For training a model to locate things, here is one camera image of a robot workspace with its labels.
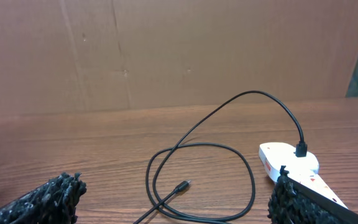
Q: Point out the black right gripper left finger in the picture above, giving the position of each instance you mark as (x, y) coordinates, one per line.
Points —
(51, 203)

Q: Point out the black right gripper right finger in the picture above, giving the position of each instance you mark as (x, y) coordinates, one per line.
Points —
(293, 202)

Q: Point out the white charger adapter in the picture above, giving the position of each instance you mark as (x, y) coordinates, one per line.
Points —
(308, 162)

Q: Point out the white power strip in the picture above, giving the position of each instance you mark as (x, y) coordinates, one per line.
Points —
(304, 170)

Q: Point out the brown cardboard backdrop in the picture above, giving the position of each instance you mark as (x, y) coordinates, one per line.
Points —
(74, 56)

